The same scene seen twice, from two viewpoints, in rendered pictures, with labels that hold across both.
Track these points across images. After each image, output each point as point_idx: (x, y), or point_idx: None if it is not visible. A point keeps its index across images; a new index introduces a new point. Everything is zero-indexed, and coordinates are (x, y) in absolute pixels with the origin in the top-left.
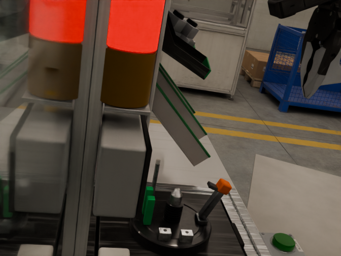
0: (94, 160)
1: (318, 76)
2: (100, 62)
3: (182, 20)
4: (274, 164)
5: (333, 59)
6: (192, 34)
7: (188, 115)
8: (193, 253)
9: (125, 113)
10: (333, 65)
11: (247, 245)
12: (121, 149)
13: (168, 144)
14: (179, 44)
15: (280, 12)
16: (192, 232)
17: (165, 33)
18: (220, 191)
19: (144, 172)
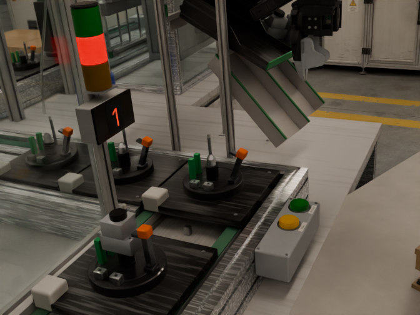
0: None
1: (295, 62)
2: (80, 70)
3: (282, 17)
4: None
5: (295, 47)
6: None
7: (290, 104)
8: (213, 199)
9: (109, 95)
10: (309, 52)
11: (267, 203)
12: (81, 109)
13: (322, 137)
14: (270, 40)
15: (254, 17)
16: (211, 184)
17: (231, 37)
18: (237, 157)
19: (93, 120)
